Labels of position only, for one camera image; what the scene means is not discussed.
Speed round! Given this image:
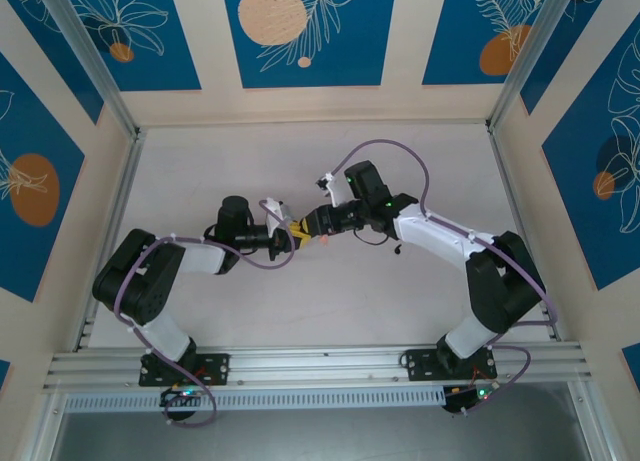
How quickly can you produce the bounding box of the circuit board with LEDs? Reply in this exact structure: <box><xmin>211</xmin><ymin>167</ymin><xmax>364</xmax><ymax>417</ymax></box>
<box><xmin>159</xmin><ymin>386</ymin><xmax>209</xmax><ymax>406</ymax></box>
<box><xmin>442</xmin><ymin>384</ymin><xmax>501</xmax><ymax>415</ymax></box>

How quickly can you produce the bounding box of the brushed grey metal sheet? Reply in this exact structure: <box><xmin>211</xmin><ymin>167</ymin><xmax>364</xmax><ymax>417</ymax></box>
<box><xmin>49</xmin><ymin>383</ymin><xmax>596</xmax><ymax>461</ymax></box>

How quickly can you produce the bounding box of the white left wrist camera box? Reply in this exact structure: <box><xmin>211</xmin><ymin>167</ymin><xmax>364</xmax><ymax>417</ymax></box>
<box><xmin>262</xmin><ymin>197</ymin><xmax>291</xmax><ymax>235</ymax></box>

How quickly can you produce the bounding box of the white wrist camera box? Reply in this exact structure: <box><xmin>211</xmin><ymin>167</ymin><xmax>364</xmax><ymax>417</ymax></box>
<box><xmin>262</xmin><ymin>197</ymin><xmax>291</xmax><ymax>235</ymax></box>
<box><xmin>314</xmin><ymin>172</ymin><xmax>346</xmax><ymax>208</ymax></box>

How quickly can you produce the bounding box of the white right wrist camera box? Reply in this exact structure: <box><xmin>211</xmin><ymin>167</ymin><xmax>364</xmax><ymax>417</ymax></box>
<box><xmin>314</xmin><ymin>172</ymin><xmax>346</xmax><ymax>208</ymax></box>

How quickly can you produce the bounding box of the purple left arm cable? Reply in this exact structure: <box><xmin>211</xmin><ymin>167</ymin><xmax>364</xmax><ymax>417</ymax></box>
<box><xmin>113</xmin><ymin>199</ymin><xmax>296</xmax><ymax>427</ymax></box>

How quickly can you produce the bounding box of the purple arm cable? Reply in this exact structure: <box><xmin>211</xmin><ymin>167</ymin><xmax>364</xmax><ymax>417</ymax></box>
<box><xmin>332</xmin><ymin>139</ymin><xmax>559</xmax><ymax>416</ymax></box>
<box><xmin>113</xmin><ymin>199</ymin><xmax>296</xmax><ymax>427</ymax></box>

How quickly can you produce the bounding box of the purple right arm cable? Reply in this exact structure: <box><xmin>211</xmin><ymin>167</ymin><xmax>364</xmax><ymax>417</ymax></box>
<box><xmin>332</xmin><ymin>139</ymin><xmax>559</xmax><ymax>416</ymax></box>

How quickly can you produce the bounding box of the aluminium table side rail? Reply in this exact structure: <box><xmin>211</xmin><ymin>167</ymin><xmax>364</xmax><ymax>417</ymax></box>
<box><xmin>73</xmin><ymin>128</ymin><xmax>149</xmax><ymax>353</ymax></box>
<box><xmin>485</xmin><ymin>124</ymin><xmax>564</xmax><ymax>343</ymax></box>

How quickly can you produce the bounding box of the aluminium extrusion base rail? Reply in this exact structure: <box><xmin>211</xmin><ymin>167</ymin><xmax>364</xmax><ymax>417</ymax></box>
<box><xmin>42</xmin><ymin>341</ymin><xmax>591</xmax><ymax>391</ymax></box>

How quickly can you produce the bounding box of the blue floral wall panel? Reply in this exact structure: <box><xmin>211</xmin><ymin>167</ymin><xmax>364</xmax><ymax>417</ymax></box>
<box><xmin>519</xmin><ymin>0</ymin><xmax>640</xmax><ymax>117</ymax></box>
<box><xmin>0</xmin><ymin>0</ymin><xmax>105</xmax><ymax>127</ymax></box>
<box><xmin>221</xmin><ymin>0</ymin><xmax>399</xmax><ymax>89</ymax></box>
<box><xmin>63</xmin><ymin>0</ymin><xmax>203</xmax><ymax>93</ymax></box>
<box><xmin>0</xmin><ymin>50</ymin><xmax>86</xmax><ymax>303</ymax></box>
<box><xmin>542</xmin><ymin>28</ymin><xmax>640</xmax><ymax>291</ymax></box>
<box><xmin>422</xmin><ymin>0</ymin><xmax>554</xmax><ymax>87</ymax></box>

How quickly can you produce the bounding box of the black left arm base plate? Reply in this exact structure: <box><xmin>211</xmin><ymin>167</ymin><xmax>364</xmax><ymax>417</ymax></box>
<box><xmin>138</xmin><ymin>353</ymin><xmax>231</xmax><ymax>386</ymax></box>

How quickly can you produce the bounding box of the slotted grey cable duct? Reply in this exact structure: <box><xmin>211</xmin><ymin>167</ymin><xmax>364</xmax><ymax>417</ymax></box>
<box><xmin>64</xmin><ymin>386</ymin><xmax>446</xmax><ymax>413</ymax></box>

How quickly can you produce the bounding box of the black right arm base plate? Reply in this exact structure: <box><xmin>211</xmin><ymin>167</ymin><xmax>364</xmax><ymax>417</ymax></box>
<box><xmin>402</xmin><ymin>348</ymin><xmax>499</xmax><ymax>382</ymax></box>

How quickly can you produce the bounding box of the aluminium corner post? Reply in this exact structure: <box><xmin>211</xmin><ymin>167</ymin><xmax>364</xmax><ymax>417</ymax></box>
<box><xmin>35</xmin><ymin>0</ymin><xmax>144</xmax><ymax>140</ymax></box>
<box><xmin>485</xmin><ymin>0</ymin><xmax>585</xmax><ymax>133</ymax></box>

